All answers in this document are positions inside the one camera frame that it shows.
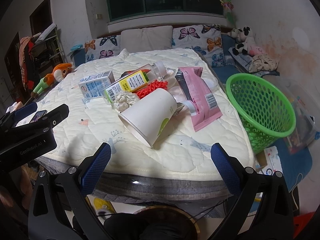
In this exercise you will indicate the pink foil snack bag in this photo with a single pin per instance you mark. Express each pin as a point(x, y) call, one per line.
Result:
point(199, 97)

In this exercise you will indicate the yellow white drink carton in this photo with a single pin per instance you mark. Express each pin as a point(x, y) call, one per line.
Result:
point(129, 83)

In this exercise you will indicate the black white cow plush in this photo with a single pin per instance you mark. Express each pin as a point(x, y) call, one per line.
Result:
point(244, 40)

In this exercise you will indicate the orange green plush toy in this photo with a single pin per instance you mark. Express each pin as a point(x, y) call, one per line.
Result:
point(57, 75)

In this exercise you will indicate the pink plush toy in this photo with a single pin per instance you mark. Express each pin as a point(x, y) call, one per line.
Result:
point(255, 50)

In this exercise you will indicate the small butterfly print pillow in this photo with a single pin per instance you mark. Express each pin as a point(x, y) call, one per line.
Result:
point(102, 48)

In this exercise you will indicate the red mesh fruit netting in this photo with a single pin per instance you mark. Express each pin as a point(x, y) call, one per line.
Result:
point(152, 87)

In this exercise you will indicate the blue white milk carton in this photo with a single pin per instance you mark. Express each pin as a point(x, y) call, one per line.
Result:
point(93, 86)

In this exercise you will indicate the beige spotted cloth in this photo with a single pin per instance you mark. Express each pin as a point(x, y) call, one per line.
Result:
point(263, 62)

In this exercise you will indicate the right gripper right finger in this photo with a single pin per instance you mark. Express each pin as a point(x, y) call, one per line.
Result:
point(274, 217)

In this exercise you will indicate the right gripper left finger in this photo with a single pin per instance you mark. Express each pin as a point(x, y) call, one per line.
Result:
point(47, 218)

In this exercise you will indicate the large butterfly print pillow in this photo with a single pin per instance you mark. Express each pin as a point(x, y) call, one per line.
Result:
point(204, 39)

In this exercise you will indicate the clear plastic bottle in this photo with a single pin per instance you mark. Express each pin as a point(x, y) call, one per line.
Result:
point(151, 71)

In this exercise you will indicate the green plastic mesh basket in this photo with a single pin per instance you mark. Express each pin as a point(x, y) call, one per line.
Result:
point(265, 112)

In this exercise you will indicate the grey plain pillow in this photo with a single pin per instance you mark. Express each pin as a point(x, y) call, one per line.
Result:
point(146, 39)

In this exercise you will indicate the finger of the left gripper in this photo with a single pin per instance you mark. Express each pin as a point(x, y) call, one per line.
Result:
point(11, 119)
point(53, 117)

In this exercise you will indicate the white quilted table mat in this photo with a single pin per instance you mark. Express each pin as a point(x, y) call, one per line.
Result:
point(178, 153)

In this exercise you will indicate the colourful wall decoration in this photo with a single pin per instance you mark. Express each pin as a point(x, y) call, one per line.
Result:
point(228, 12)

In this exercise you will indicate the white paper cup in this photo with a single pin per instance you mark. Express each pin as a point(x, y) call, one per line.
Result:
point(147, 118)

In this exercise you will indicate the clear plastic storage box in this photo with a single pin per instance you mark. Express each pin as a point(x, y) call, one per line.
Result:
point(306, 111)

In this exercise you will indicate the crumpled white tissue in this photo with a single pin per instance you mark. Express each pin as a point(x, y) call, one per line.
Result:
point(125, 100)

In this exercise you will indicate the clothes rack with clothes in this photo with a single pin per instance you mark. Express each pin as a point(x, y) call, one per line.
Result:
point(38, 55)

